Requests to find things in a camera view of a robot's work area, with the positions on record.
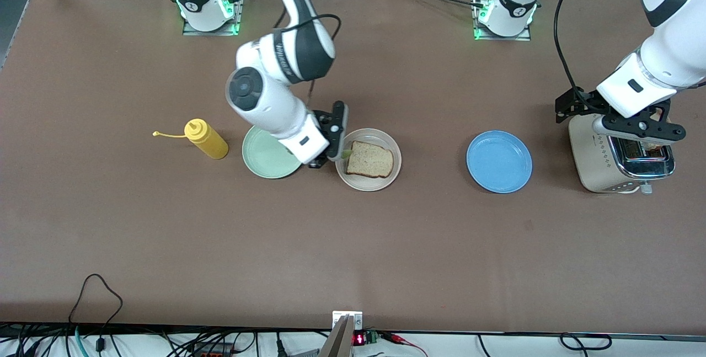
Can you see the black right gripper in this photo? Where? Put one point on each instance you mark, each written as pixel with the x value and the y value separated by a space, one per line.
pixel 329 126

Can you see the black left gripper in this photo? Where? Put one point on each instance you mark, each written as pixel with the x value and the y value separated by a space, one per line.
pixel 577 102

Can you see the green lettuce leaf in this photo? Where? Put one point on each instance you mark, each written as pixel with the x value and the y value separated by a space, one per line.
pixel 347 154

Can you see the brown bread slice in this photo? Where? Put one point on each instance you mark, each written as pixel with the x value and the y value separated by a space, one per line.
pixel 369 159
pixel 653 149

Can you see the yellow mustard squeeze bottle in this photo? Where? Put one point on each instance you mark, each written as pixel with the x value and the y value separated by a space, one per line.
pixel 212 144

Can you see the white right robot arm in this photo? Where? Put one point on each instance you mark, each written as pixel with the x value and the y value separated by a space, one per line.
pixel 265 97

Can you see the light green plate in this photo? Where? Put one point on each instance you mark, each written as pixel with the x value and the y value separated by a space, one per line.
pixel 265 161

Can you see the beige plate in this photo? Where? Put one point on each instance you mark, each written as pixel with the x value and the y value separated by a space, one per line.
pixel 368 186

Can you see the blue plate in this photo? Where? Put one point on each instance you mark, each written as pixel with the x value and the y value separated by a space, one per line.
pixel 499 161

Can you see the beige chrome toaster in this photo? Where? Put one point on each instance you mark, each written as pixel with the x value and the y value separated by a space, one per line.
pixel 590 164

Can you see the red digit display module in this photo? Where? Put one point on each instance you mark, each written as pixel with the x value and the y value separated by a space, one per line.
pixel 359 339

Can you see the grey metal beam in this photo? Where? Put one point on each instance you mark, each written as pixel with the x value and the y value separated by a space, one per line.
pixel 337 343

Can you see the orange connector block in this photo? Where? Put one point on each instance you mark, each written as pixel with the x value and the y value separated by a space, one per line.
pixel 212 353

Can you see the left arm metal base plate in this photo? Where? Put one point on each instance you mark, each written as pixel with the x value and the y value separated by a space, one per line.
pixel 504 38

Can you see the small metal edge bracket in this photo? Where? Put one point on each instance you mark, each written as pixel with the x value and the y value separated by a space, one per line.
pixel 356 321

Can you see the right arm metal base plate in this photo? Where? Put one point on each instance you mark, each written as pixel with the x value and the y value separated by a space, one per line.
pixel 209 33

